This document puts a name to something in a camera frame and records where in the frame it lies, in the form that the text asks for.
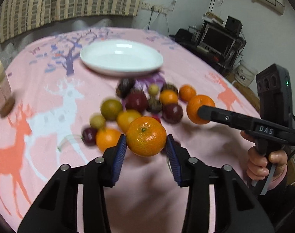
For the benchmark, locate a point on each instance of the wall power strip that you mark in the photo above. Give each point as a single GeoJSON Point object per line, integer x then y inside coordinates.
{"type": "Point", "coordinates": [156, 8]}

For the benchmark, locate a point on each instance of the small red cherry tomato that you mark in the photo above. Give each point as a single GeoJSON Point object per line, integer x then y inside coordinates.
{"type": "Point", "coordinates": [156, 117]}

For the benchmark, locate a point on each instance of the dark plum near right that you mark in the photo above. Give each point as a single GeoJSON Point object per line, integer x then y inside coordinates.
{"type": "Point", "coordinates": [172, 113]}

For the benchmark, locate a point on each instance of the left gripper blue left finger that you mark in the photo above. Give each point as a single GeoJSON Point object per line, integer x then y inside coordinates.
{"type": "Point", "coordinates": [55, 208]}

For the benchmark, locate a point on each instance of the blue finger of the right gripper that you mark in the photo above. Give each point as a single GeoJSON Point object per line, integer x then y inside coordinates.
{"type": "Point", "coordinates": [226, 117]}

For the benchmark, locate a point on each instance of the dark dried date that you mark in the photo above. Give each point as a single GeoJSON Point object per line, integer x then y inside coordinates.
{"type": "Point", "coordinates": [154, 105]}

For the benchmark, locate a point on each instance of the mandarin orange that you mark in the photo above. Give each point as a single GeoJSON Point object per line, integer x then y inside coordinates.
{"type": "Point", "coordinates": [193, 106]}
{"type": "Point", "coordinates": [107, 138]}
{"type": "Point", "coordinates": [146, 137]}

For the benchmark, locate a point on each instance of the striped beige curtain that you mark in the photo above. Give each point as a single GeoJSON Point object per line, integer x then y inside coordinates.
{"type": "Point", "coordinates": [20, 16]}

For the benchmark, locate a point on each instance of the small yellow longan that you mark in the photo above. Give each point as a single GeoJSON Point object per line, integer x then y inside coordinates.
{"type": "Point", "coordinates": [97, 122]}

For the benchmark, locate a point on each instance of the yellow orange fruit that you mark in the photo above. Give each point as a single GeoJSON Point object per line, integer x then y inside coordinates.
{"type": "Point", "coordinates": [125, 118]}

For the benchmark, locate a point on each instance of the dark red plum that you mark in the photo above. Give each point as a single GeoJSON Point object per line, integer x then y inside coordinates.
{"type": "Point", "coordinates": [137, 101]}

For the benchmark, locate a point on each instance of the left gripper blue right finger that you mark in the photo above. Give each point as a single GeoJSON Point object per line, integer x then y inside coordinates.
{"type": "Point", "coordinates": [216, 195]}

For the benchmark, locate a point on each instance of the dark wrinkled passion fruit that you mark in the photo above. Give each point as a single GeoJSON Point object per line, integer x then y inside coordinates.
{"type": "Point", "coordinates": [124, 87]}

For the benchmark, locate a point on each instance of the small orange kumquat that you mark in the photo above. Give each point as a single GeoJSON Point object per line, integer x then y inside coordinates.
{"type": "Point", "coordinates": [168, 97]}

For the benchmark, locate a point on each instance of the cream lid tumbler cup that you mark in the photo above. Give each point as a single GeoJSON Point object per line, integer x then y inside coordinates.
{"type": "Point", "coordinates": [7, 99]}

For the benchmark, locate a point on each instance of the white oval plate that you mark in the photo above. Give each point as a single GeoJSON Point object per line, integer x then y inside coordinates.
{"type": "Point", "coordinates": [120, 57]}

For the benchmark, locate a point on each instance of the person's right hand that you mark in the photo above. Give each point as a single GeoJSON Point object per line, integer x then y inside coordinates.
{"type": "Point", "coordinates": [256, 168]}

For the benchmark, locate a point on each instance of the far right small mandarin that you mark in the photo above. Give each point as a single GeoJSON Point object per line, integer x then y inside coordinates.
{"type": "Point", "coordinates": [186, 92]}

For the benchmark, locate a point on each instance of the black tv stand with monitor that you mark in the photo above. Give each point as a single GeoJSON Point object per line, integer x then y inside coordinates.
{"type": "Point", "coordinates": [219, 46]}

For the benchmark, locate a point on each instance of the white bucket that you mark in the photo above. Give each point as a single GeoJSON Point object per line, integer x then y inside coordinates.
{"type": "Point", "coordinates": [245, 74]}

